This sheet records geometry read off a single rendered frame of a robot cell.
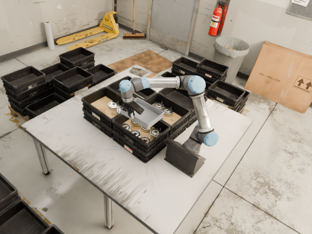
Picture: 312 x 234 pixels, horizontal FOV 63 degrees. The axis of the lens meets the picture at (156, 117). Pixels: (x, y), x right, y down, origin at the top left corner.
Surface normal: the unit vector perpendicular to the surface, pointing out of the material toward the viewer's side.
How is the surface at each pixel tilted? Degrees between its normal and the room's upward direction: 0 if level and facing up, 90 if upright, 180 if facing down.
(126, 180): 0
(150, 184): 0
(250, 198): 0
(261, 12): 90
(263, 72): 77
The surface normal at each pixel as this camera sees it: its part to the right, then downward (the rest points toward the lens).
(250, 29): -0.59, 0.47
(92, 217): 0.11, -0.76
